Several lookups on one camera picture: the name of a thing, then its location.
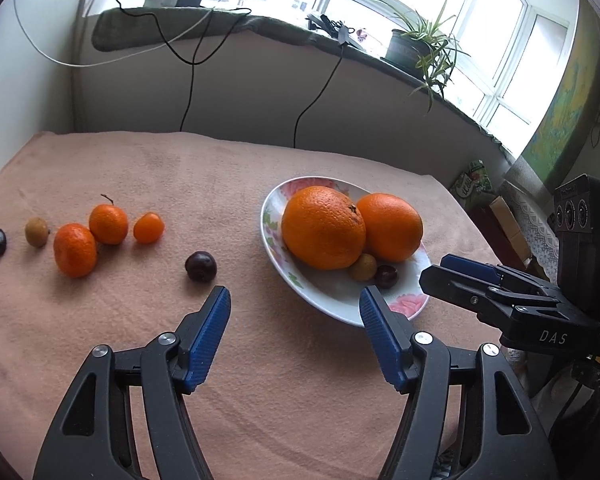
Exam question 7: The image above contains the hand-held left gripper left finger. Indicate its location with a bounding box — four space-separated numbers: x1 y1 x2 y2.
32 286 232 480

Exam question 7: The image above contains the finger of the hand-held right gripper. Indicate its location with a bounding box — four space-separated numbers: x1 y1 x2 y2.
419 264 563 322
440 254 561 295

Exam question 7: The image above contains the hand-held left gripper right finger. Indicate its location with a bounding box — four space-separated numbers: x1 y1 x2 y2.
359 286 561 480

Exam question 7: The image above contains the floral white plate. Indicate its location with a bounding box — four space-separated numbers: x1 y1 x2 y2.
260 176 432 328

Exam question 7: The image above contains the brown longan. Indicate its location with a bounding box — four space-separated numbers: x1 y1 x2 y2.
349 253 378 282
24 217 49 248

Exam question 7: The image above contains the large smooth orange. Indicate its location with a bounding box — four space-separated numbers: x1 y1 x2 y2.
356 193 424 263

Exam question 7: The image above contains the large rough-skinned orange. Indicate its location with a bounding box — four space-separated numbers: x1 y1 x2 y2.
281 185 367 270

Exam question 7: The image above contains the small oval mandarin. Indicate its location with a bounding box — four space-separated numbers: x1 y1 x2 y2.
133 212 165 244

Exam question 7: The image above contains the mandarin with stem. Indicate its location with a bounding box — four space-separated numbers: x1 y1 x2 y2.
89 194 129 246

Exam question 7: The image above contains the cardboard box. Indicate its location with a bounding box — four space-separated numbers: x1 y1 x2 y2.
480 195 528 261

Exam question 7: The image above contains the white lace cloth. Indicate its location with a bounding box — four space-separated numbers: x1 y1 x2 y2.
500 157 561 281

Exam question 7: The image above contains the green packet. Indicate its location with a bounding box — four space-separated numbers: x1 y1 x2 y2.
452 160 496 208

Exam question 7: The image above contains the pink towel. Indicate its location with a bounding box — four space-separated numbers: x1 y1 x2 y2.
0 130 546 480

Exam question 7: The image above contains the potted spider plant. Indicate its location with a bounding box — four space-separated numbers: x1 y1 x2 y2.
367 0 471 116

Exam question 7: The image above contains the white cabinet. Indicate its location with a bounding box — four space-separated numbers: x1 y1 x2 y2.
0 0 93 191

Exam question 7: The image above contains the grey windowsill cloth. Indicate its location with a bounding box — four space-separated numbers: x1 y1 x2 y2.
91 6 511 161

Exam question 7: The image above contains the wall map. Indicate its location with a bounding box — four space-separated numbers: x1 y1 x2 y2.
522 2 600 186

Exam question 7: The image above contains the black cable with inline adapter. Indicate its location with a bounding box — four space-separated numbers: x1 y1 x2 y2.
292 35 348 148

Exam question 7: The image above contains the black power cable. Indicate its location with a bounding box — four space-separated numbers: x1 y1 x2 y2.
115 0 253 133

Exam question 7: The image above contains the white cable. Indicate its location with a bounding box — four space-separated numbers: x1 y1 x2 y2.
12 0 216 67

